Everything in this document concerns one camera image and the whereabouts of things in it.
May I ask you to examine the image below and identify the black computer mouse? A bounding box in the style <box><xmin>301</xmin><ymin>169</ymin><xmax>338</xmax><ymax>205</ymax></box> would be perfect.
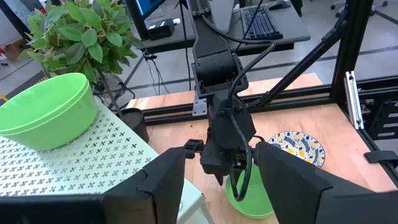
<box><xmin>267</xmin><ymin>0</ymin><xmax>292</xmax><ymax>11</ymax></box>

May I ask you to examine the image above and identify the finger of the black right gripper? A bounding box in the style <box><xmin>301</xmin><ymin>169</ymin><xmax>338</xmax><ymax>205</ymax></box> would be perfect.
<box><xmin>200</xmin><ymin>149</ymin><xmax>231</xmax><ymax>187</ymax></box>
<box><xmin>231</xmin><ymin>152</ymin><xmax>247</xmax><ymax>171</ymax></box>

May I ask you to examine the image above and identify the white metal frame bracket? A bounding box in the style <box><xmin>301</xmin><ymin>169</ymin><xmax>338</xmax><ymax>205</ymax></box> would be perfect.
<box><xmin>343</xmin><ymin>70</ymin><xmax>365</xmax><ymax>130</ymax></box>

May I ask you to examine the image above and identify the black backlit keyboard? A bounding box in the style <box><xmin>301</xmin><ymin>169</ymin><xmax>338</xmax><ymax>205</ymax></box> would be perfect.
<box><xmin>241</xmin><ymin>5</ymin><xmax>284</xmax><ymax>41</ymax></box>

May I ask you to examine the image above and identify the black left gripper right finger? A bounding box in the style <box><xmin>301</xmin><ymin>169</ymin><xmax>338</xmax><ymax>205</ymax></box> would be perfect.
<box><xmin>255</xmin><ymin>141</ymin><xmax>398</xmax><ymax>224</ymax></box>

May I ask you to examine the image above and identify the grey desk with monitor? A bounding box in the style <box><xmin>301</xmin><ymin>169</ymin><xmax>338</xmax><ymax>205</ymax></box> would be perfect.
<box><xmin>136</xmin><ymin>0</ymin><xmax>200</xmax><ymax>54</ymax></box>

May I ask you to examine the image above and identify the black frame clip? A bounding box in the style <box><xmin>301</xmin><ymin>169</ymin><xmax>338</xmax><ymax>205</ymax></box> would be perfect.
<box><xmin>363</xmin><ymin>150</ymin><xmax>398</xmax><ymax>165</ymax></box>

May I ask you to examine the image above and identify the pale green perforated metal shelf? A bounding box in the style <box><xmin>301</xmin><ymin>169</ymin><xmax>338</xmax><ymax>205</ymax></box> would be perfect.
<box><xmin>0</xmin><ymin>96</ymin><xmax>215</xmax><ymax>224</ymax></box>

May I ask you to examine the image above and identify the yellow bowl with blue pattern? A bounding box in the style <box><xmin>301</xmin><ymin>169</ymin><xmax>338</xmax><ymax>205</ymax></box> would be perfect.
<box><xmin>267</xmin><ymin>130</ymin><xmax>326</xmax><ymax>169</ymax></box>

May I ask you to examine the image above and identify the black labelled drawer unit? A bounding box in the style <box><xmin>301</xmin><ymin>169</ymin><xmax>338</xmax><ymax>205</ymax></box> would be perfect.
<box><xmin>360</xmin><ymin>98</ymin><xmax>398</xmax><ymax>141</ymax></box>

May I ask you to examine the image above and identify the grey metal mounting plate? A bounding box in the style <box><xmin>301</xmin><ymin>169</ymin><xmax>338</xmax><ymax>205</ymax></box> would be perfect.
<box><xmin>192</xmin><ymin>90</ymin><xmax>208</xmax><ymax>117</ymax></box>

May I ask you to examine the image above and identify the small black computer box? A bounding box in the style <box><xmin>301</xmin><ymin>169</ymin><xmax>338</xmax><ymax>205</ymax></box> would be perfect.
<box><xmin>145</xmin><ymin>17</ymin><xmax>176</xmax><ymax>41</ymax></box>

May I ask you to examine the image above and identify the black computer monitor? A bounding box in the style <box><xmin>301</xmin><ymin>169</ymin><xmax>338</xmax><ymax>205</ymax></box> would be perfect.
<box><xmin>124</xmin><ymin>0</ymin><xmax>167</xmax><ymax>40</ymax></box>

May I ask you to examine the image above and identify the green leafy plant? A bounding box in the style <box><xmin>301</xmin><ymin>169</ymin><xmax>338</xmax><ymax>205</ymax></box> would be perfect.
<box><xmin>17</xmin><ymin>0</ymin><xmax>146</xmax><ymax>118</ymax></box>

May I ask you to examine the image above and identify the black plant pot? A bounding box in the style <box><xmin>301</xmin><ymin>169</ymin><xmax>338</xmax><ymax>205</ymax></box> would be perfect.
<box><xmin>119</xmin><ymin>107</ymin><xmax>150</xmax><ymax>144</ymax></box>

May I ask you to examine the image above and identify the brown cardboard box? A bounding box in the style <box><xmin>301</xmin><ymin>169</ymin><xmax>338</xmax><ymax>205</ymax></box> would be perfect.
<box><xmin>2</xmin><ymin>37</ymin><xmax>29</xmax><ymax>62</ymax></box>

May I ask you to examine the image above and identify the green plastic bowl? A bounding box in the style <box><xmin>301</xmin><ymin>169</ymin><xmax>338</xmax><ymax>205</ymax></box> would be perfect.
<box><xmin>224</xmin><ymin>163</ymin><xmax>275</xmax><ymax>220</ymax></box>
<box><xmin>0</xmin><ymin>72</ymin><xmax>99</xmax><ymax>152</ymax></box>

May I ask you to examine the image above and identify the grey desk with keyboard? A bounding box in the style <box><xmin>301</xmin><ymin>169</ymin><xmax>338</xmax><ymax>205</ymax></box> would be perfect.
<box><xmin>228</xmin><ymin>0</ymin><xmax>312</xmax><ymax>57</ymax></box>

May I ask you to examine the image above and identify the black aluminium table frame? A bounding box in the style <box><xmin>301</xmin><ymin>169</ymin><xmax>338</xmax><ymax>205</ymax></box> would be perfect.
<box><xmin>126</xmin><ymin>0</ymin><xmax>398</xmax><ymax>187</ymax></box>

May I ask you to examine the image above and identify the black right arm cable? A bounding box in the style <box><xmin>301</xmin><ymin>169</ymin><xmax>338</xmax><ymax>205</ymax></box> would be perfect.
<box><xmin>198</xmin><ymin>14</ymin><xmax>277</xmax><ymax>202</ymax></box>

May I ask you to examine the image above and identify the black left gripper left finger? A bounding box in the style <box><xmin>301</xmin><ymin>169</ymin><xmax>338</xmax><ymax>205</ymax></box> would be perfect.
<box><xmin>0</xmin><ymin>146</ymin><xmax>187</xmax><ymax>224</ymax></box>

